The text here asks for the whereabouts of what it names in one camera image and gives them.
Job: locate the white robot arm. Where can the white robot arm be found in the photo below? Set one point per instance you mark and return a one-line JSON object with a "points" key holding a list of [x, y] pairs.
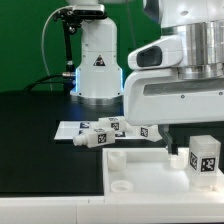
{"points": [[199, 23]]}

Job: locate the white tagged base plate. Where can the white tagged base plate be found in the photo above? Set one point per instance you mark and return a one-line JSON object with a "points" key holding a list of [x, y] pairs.
{"points": [[68, 129]]}

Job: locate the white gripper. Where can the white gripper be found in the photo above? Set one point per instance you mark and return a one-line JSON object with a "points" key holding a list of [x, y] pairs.
{"points": [[160, 97]]}

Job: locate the white front fence bar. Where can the white front fence bar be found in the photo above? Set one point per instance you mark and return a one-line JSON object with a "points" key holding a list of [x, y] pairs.
{"points": [[74, 210]]}

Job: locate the white square tabletop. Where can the white square tabletop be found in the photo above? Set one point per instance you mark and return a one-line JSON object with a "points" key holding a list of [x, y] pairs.
{"points": [[150, 170]]}

